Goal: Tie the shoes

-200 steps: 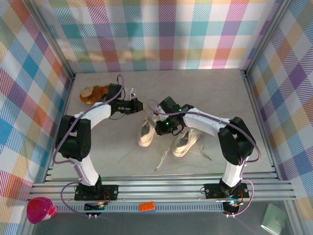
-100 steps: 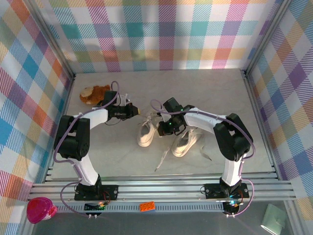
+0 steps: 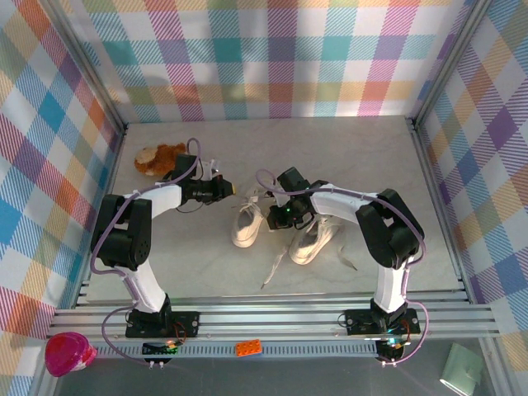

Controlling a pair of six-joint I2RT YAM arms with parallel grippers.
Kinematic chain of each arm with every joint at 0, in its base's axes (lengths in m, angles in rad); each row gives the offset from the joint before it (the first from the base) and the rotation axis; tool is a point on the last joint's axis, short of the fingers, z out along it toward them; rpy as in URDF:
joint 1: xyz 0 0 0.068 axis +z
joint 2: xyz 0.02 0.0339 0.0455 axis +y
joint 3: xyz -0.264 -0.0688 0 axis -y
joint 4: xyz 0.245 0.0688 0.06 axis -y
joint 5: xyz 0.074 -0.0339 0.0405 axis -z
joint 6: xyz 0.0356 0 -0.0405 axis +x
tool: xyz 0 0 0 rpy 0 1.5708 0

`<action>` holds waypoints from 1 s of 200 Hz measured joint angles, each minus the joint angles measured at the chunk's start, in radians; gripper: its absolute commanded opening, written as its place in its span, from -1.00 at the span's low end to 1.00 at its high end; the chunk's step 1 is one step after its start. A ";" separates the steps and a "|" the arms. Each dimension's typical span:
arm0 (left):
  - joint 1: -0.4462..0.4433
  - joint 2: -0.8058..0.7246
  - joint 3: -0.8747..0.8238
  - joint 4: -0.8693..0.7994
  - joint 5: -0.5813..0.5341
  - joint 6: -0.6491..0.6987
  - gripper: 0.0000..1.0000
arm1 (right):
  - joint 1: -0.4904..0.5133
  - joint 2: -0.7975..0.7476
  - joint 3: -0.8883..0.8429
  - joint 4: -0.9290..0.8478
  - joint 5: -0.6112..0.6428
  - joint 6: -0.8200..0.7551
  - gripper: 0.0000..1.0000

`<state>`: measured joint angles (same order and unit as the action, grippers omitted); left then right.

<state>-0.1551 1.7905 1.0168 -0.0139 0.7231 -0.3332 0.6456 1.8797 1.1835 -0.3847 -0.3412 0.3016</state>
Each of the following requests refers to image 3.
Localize black round circuit board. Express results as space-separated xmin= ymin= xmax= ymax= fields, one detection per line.
xmin=377 ymin=337 xmax=408 ymax=364

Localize aluminium rail frame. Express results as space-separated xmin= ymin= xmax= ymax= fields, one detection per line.
xmin=48 ymin=290 xmax=503 ymax=342

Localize blue green circuit board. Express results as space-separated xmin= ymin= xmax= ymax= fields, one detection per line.
xmin=142 ymin=340 xmax=179 ymax=356

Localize pink plastic bowl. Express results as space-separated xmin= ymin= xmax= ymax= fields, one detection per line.
xmin=44 ymin=332 xmax=98 ymax=377

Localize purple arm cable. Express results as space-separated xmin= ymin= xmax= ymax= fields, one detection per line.
xmin=89 ymin=138 xmax=203 ymax=367
xmin=255 ymin=167 xmax=431 ymax=367

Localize grey slotted cable duct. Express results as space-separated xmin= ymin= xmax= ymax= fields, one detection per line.
xmin=95 ymin=343 xmax=383 ymax=360

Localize aluminium side rail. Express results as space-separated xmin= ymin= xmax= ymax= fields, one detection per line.
xmin=73 ymin=123 xmax=127 ymax=309
xmin=406 ymin=117 xmax=471 ymax=304

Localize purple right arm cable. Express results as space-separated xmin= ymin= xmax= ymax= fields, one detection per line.
xmin=255 ymin=167 xmax=431 ymax=367

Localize orange toy brick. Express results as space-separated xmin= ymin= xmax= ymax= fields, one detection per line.
xmin=235 ymin=338 xmax=264 ymax=358

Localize pale green pad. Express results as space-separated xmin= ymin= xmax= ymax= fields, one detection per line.
xmin=439 ymin=343 xmax=483 ymax=395

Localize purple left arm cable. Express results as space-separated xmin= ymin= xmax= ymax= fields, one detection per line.
xmin=89 ymin=138 xmax=203 ymax=367

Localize brown plush monkey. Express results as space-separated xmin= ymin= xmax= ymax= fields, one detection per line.
xmin=134 ymin=142 xmax=187 ymax=178

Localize white sneaker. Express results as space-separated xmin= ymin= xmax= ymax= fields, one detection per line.
xmin=260 ymin=214 xmax=358 ymax=290
xmin=233 ymin=187 xmax=269 ymax=215

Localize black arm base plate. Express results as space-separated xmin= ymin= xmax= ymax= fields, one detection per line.
xmin=125 ymin=311 xmax=201 ymax=339
xmin=344 ymin=307 xmax=422 ymax=336

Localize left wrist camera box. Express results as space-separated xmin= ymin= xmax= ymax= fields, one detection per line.
xmin=200 ymin=158 xmax=223 ymax=182

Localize white canvas shoe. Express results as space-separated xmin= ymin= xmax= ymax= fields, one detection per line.
xmin=230 ymin=193 xmax=265 ymax=248
xmin=288 ymin=214 xmax=343 ymax=266

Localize aluminium corner post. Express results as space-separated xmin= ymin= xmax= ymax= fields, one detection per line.
xmin=406 ymin=0 xmax=494 ymax=129
xmin=39 ymin=0 xmax=127 ymax=135

